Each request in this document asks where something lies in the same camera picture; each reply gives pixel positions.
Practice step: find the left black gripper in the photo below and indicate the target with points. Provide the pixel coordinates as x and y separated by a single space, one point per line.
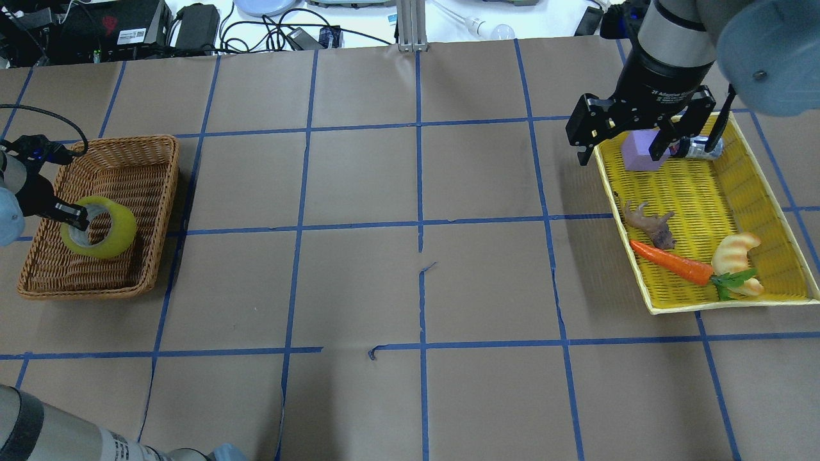
37 193

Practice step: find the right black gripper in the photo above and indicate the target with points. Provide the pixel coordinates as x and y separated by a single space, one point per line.
662 78

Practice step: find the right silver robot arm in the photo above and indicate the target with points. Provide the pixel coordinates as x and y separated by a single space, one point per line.
767 50

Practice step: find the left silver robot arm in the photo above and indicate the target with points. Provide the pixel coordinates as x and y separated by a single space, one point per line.
31 429

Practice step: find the purple cube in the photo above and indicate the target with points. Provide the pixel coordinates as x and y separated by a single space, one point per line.
635 150

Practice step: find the brown wicker basket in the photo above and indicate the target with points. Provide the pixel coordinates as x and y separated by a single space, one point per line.
139 172

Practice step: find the brown toy lion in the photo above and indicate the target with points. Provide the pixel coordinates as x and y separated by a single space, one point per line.
655 226

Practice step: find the yellow plastic basket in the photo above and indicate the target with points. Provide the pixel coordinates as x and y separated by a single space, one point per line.
710 200

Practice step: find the orange toy carrot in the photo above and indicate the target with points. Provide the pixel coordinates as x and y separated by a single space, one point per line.
692 270

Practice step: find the yellow toy banana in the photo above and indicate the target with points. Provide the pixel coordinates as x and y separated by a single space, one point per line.
731 264

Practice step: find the black computer box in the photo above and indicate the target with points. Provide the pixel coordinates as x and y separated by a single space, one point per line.
74 32

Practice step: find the white light bulb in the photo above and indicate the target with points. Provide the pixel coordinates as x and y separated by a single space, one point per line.
488 30

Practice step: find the black power adapter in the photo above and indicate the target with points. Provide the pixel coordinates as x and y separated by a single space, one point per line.
197 28

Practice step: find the light blue plate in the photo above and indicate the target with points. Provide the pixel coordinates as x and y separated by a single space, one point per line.
267 8

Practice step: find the aluminium frame post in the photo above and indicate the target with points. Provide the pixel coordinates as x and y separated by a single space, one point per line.
411 26

